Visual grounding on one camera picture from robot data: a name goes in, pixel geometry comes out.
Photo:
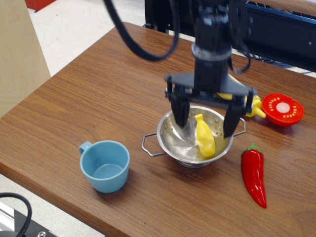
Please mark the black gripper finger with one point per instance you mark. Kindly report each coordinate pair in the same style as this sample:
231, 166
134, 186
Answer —
233, 114
180, 108

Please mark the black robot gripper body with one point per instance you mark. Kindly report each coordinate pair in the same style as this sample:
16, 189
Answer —
210, 83

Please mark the yellow plastic toy banana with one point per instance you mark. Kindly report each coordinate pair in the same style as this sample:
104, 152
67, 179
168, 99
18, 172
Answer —
205, 138

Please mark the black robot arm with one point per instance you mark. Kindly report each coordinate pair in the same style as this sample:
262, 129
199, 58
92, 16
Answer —
219, 27

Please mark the yellow plastic mustard bottle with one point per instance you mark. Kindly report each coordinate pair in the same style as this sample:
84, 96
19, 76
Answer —
256, 101

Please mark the red plastic tomato half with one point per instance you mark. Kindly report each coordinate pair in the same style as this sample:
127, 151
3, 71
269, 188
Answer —
282, 110

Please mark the red plastic chili pepper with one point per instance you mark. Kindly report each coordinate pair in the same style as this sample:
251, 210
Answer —
252, 168

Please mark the light blue plastic cup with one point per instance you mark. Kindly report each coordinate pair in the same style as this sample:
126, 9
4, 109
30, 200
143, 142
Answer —
105, 164

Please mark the light wooden panel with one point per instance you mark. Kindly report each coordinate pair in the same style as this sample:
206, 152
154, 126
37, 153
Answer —
23, 67

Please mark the red box on floor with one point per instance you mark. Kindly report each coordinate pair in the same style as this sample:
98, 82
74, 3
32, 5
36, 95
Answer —
38, 4

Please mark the black metal frame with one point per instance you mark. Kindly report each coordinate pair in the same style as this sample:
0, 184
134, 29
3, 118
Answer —
276, 33

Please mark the aluminium rail base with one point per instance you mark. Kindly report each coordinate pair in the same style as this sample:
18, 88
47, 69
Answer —
11, 222

